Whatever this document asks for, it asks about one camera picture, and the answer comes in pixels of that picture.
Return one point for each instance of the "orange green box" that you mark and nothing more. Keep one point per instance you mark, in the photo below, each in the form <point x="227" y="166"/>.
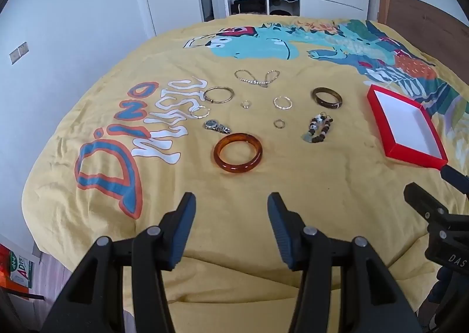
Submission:
<point x="16" y="272"/>

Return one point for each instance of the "twisted silver hoop earring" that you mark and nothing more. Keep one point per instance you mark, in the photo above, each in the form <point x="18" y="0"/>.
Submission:
<point x="200" y="113"/>
<point x="283" y="103"/>

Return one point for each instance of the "amber orange bangle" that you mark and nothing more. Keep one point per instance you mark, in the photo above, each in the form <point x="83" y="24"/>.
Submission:
<point x="238" y="153"/>

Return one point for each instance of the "yellow dinosaur print duvet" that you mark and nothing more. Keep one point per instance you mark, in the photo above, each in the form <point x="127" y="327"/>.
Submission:
<point x="233" y="110"/>

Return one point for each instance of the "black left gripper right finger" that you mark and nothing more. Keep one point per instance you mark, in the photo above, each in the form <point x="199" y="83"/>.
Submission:
<point x="370" y="299"/>

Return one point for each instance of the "dark brown bangle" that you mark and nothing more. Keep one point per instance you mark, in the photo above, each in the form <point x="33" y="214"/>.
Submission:
<point x="327" y="97"/>

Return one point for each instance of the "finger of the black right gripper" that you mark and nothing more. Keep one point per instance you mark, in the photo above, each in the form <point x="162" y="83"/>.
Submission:
<point x="455" y="179"/>
<point x="425" y="204"/>

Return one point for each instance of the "thin rose gold bangle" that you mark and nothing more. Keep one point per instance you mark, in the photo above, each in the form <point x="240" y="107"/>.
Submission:
<point x="218" y="95"/>

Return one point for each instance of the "brown wooden headboard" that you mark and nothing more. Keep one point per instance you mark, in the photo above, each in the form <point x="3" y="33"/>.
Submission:
<point x="431" y="30"/>

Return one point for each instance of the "silver wrist watch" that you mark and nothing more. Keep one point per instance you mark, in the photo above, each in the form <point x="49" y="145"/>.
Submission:
<point x="214" y="125"/>

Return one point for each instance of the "wall light switch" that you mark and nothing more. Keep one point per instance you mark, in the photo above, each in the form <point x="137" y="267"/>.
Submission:
<point x="19" y="52"/>

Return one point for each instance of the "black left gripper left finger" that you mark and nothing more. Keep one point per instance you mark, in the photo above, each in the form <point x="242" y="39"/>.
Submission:
<point x="92" y="299"/>

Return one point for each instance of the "red white jewelry box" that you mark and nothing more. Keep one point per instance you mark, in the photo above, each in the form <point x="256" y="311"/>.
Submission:
<point x="405" y="128"/>

